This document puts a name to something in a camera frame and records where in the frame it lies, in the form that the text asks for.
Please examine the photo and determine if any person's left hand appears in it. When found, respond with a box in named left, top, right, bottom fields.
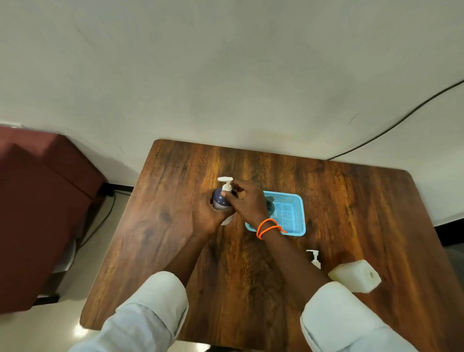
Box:
left=191, top=191, right=236, bottom=238

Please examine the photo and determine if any person's right hand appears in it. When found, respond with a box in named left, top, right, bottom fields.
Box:
left=220, top=178, right=271, bottom=228

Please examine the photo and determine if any blue pump bottle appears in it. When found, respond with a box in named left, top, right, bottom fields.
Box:
left=211, top=176, right=235, bottom=226

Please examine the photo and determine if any person's left forearm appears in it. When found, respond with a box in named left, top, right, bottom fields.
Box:
left=68, top=232, right=215, bottom=352

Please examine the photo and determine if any person's right forearm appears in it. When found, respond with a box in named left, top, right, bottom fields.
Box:
left=258, top=226, right=418, bottom=352

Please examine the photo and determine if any orange thread wristband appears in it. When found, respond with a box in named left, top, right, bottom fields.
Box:
left=256, top=218, right=288, bottom=241

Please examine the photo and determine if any light blue plastic basket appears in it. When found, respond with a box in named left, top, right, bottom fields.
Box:
left=245, top=191, right=306, bottom=237

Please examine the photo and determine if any white plastic canister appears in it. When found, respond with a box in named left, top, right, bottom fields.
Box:
left=328, top=260, right=382, bottom=294

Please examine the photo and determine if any maroon sofa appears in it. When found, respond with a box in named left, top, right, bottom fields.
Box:
left=0, top=125, right=108, bottom=315

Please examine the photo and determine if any black floor cable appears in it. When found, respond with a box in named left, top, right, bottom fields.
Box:
left=78, top=183, right=134, bottom=251

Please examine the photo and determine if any black wall cable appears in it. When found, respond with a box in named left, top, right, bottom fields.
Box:
left=327, top=79, right=464, bottom=161

